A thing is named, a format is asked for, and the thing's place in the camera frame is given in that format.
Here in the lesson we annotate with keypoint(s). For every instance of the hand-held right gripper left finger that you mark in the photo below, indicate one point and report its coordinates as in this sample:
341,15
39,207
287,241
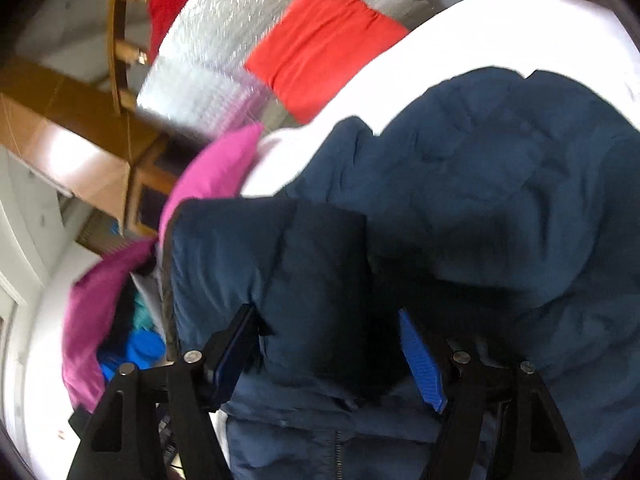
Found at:
231,357

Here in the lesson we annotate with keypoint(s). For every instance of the wooden chair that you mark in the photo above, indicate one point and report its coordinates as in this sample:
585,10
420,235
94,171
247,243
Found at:
120,35

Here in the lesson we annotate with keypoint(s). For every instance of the dark slatted panel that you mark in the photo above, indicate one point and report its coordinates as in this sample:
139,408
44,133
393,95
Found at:
100,235

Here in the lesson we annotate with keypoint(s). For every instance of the silver foil insulation mat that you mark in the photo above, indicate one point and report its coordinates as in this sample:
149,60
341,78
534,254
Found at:
210,60

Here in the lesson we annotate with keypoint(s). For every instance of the wooden cabinet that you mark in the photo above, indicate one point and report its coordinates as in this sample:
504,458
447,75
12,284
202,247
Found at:
65,130

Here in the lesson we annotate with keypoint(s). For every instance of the blue jacket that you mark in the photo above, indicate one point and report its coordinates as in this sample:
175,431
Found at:
140,352

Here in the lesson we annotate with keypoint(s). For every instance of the magenta garment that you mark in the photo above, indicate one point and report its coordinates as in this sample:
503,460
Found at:
95,310

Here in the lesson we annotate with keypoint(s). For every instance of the red pillow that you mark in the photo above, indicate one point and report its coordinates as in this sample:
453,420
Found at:
320,45

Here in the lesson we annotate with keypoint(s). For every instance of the navy puffer jacket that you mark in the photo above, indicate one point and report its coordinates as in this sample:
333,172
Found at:
475,185

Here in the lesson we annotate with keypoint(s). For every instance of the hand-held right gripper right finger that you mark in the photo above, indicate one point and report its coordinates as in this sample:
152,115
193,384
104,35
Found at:
424,367

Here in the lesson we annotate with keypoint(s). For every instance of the teal garment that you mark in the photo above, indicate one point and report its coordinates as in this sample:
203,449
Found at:
142,317

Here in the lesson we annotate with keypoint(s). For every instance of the black garment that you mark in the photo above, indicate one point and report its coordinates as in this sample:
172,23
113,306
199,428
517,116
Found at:
122,310

